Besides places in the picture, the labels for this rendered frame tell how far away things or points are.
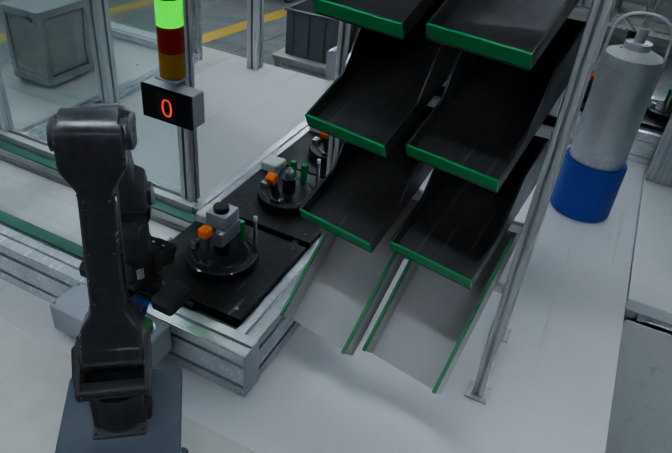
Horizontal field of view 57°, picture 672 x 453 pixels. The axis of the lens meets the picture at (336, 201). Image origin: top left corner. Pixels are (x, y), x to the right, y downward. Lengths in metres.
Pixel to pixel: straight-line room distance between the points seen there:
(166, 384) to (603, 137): 1.17
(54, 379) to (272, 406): 0.38
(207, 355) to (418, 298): 0.37
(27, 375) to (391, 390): 0.64
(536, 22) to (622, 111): 0.85
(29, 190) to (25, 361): 0.48
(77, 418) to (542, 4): 0.77
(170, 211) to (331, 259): 0.47
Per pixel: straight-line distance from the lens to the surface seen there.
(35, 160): 1.65
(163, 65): 1.23
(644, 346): 1.62
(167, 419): 0.86
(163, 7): 1.19
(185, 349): 1.14
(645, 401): 1.73
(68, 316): 1.18
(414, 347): 1.02
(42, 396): 1.19
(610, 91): 1.60
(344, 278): 1.05
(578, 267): 1.57
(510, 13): 0.79
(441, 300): 1.02
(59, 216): 1.49
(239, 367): 1.08
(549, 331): 1.37
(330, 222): 0.94
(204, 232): 1.12
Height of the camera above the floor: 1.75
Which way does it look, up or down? 34 degrees down
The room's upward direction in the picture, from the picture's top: 6 degrees clockwise
